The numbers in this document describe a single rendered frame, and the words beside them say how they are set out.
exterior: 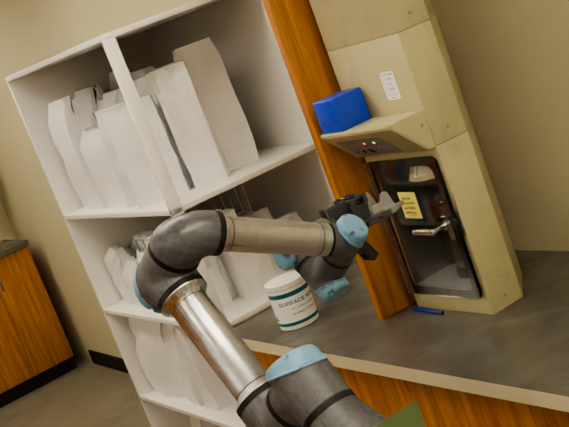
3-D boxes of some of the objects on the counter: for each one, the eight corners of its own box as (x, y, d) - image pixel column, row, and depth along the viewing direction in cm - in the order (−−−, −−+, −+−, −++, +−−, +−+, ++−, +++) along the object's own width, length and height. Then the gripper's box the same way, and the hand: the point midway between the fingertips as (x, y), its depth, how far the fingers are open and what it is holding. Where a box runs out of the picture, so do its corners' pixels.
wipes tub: (305, 311, 339) (289, 268, 337) (328, 314, 328) (311, 269, 325) (273, 329, 333) (256, 286, 330) (295, 333, 322) (277, 288, 319)
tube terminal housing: (478, 270, 316) (394, 24, 301) (559, 274, 288) (469, 2, 273) (417, 307, 304) (326, 52, 289) (494, 314, 276) (398, 32, 261)
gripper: (335, 211, 250) (401, 176, 260) (307, 212, 260) (372, 179, 271) (348, 244, 251) (413, 208, 261) (319, 244, 262) (383, 209, 272)
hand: (392, 206), depth 266 cm, fingers open, 6 cm apart
